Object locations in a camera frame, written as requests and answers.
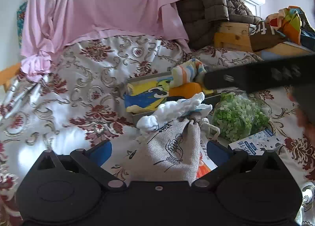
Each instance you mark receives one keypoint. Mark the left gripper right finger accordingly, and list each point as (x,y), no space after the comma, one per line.
(227,162)

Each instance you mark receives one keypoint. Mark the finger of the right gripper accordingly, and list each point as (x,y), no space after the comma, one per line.
(225,78)

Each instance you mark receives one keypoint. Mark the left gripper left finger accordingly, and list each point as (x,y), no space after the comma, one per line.
(90,162)

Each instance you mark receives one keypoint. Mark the orange round object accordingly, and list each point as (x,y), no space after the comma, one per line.
(187,90)

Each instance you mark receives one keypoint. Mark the striped yellow sock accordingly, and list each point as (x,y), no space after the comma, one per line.
(192,70)

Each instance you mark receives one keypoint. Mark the beige drawstring pouch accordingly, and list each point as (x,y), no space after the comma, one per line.
(171,153)

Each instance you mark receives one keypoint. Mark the white small sock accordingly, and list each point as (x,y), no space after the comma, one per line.
(172,110)

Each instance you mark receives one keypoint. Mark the cartoon printed tray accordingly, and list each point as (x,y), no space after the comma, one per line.
(144,94)

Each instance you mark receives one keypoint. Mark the person right hand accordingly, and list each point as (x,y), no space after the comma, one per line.
(302,119)

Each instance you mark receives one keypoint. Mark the white flat box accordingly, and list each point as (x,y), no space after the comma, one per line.
(206,165)

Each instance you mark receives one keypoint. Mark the blue white carton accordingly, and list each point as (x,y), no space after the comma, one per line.
(258,143)

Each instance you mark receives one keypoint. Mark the green leafy bag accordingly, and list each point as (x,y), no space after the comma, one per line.
(239,116)

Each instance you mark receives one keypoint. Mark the brown printed cloth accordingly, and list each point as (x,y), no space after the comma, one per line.
(264,36)

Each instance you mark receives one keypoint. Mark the floral satin bedspread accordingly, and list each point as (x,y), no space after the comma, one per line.
(81,104)

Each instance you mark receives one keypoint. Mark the colourful patchwork cloth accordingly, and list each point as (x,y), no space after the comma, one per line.
(292,22)

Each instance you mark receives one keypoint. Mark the brown quilted jacket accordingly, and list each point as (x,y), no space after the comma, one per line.
(202,18)

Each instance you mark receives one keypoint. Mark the pink hanging sheet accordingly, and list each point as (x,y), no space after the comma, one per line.
(51,25)

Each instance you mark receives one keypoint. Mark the wooden bunk frame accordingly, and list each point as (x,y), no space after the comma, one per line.
(235,36)

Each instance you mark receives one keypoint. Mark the wooden bed rail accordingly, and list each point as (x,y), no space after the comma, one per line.
(7,74)

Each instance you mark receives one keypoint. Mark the teal wall picture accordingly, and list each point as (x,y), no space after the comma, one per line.
(20,21)

